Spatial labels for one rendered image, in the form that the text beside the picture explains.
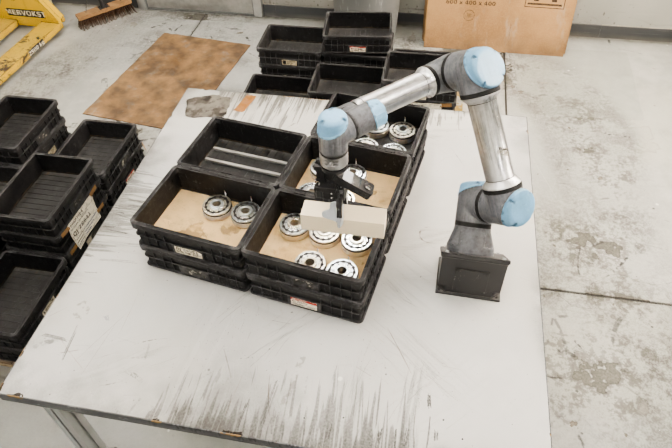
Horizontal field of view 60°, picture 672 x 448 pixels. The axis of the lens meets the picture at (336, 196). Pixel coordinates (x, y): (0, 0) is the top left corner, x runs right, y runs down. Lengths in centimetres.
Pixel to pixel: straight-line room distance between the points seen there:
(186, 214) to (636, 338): 201
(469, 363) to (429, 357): 12
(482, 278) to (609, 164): 197
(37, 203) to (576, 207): 269
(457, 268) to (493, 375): 33
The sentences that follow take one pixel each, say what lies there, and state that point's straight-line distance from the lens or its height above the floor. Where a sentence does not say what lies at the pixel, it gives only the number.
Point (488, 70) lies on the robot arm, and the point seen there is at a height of 141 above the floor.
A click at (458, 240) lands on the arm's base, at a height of 89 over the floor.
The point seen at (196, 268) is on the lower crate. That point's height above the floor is 76.
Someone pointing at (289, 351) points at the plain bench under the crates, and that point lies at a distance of 188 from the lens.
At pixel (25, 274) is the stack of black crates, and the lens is 297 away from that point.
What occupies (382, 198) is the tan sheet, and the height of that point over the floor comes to 83.
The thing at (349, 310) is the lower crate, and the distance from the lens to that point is 188.
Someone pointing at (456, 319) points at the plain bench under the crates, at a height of 70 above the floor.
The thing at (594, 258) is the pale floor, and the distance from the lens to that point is 321.
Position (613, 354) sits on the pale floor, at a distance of 290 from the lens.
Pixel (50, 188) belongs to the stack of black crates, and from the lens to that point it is 298.
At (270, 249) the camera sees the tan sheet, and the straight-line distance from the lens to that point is 196.
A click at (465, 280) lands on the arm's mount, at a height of 79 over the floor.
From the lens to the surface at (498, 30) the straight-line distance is 456.
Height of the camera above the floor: 231
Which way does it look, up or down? 45 degrees down
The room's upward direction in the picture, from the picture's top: 2 degrees counter-clockwise
